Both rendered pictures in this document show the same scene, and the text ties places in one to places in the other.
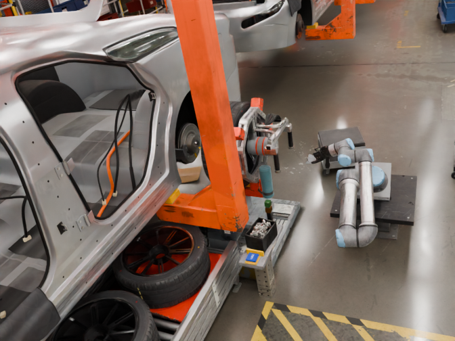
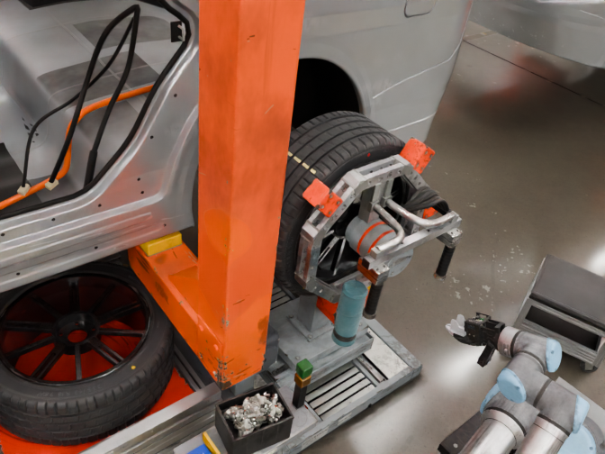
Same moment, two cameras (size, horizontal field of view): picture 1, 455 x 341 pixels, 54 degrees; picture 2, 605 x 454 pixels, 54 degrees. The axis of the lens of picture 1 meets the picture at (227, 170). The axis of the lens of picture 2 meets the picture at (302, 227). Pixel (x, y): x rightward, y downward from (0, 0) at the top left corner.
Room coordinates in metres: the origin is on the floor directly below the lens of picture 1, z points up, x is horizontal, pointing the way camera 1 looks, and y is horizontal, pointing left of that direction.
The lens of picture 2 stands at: (1.39, -0.53, 2.12)
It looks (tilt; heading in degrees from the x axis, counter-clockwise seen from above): 39 degrees down; 18
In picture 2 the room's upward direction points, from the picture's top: 8 degrees clockwise
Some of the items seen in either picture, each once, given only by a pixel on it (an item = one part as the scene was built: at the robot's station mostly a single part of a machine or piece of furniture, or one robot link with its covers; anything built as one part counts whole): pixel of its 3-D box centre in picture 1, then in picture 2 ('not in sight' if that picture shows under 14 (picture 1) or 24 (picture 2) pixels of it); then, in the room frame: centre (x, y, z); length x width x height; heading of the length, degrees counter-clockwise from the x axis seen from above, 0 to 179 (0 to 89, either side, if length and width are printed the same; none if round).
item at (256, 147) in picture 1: (263, 146); (378, 243); (2.95, -0.29, 0.85); 0.21 x 0.14 x 0.14; 61
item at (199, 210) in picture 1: (188, 199); (179, 265); (2.67, 0.31, 0.69); 0.52 x 0.17 x 0.35; 61
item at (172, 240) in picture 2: (167, 195); (157, 234); (2.76, 0.46, 0.71); 0.14 x 0.14 x 0.05; 61
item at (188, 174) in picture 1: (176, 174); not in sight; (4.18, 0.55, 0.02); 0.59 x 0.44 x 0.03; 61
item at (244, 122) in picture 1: (253, 145); (364, 232); (2.99, -0.23, 0.85); 0.54 x 0.07 x 0.54; 151
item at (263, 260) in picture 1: (261, 244); (247, 437); (2.34, -0.14, 0.44); 0.43 x 0.17 x 0.03; 151
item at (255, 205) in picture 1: (243, 199); (314, 306); (3.07, -0.08, 0.32); 0.40 x 0.30 x 0.28; 151
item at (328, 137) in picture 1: (341, 151); (567, 313); (3.78, -1.14, 0.17); 0.43 x 0.36 x 0.34; 82
